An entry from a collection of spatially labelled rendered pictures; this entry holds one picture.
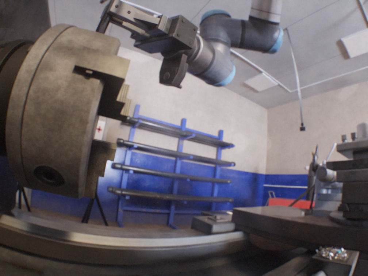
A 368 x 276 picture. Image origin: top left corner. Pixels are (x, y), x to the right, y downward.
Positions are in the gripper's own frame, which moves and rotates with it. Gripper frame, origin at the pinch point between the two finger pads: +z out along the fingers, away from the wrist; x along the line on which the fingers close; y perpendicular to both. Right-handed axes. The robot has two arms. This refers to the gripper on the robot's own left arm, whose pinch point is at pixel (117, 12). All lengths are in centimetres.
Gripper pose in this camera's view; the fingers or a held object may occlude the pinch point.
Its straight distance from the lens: 33.5
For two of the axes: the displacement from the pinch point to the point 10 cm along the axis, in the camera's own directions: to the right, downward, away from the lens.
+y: 2.5, -9.6, -1.2
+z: -6.6, -0.8, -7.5
